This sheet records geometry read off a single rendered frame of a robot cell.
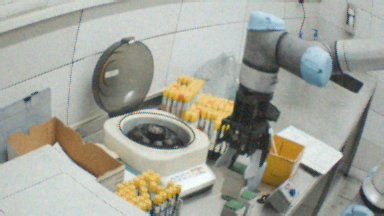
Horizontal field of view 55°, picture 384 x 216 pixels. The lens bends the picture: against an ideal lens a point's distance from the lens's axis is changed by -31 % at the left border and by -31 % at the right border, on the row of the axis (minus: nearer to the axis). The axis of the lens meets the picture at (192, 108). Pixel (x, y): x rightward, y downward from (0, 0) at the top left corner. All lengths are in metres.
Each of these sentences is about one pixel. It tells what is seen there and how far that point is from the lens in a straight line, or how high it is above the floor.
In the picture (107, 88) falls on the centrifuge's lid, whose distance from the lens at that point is 1.43.
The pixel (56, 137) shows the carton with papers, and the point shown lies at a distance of 1.28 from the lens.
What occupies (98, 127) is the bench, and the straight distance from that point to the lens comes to 1.52.
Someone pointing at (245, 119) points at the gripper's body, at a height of 1.21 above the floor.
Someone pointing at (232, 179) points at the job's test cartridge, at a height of 1.06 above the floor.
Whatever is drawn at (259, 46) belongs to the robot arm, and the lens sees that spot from 0.88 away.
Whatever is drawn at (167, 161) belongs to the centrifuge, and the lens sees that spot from 1.22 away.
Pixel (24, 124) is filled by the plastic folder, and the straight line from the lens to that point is 1.22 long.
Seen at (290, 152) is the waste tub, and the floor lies 0.94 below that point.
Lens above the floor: 1.57
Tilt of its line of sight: 23 degrees down
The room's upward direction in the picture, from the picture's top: 11 degrees clockwise
